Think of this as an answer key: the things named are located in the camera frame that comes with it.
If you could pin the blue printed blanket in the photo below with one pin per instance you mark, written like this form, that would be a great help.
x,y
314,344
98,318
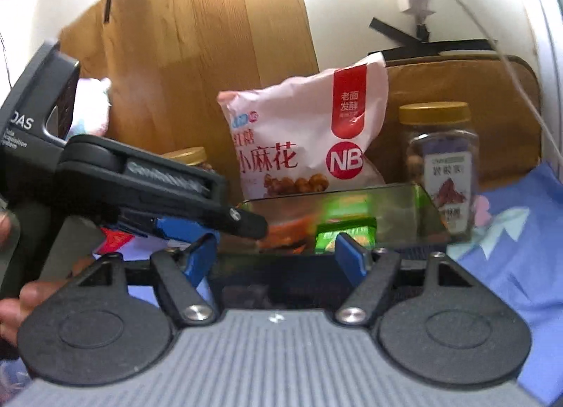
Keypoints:
x,y
519,257

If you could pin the orange snack packet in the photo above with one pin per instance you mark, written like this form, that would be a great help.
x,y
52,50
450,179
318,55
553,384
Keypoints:
x,y
288,233

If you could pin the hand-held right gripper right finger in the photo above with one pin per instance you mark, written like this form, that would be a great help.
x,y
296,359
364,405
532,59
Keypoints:
x,y
352,257

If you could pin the light wooden board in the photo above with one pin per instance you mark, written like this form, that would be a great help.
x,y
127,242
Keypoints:
x,y
184,59

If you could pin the green snack packet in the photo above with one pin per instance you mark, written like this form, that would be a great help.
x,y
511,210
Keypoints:
x,y
347,229

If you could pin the brown rounded board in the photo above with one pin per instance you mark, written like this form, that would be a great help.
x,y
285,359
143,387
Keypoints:
x,y
492,103

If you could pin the white labelled brown box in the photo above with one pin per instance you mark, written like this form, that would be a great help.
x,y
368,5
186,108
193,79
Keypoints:
x,y
187,156

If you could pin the gold-lid jar purple label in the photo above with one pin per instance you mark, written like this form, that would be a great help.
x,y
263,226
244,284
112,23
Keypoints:
x,y
442,156

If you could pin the dark rectangular box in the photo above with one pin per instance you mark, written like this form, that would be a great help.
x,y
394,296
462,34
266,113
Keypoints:
x,y
404,213

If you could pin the person's left hand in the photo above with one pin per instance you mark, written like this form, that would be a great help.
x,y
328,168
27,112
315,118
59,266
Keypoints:
x,y
26,301

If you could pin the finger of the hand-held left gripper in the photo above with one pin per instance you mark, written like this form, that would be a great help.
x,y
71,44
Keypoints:
x,y
176,229
246,224

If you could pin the white crumpled plastic bag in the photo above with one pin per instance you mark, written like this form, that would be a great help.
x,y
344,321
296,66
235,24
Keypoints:
x,y
92,108

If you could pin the red packet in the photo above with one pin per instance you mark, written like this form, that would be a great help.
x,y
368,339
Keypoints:
x,y
114,242

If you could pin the pink snack bag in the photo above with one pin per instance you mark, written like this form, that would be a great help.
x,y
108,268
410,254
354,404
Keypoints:
x,y
303,125

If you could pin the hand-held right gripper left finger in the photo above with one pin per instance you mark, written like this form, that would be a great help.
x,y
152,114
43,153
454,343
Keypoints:
x,y
200,257

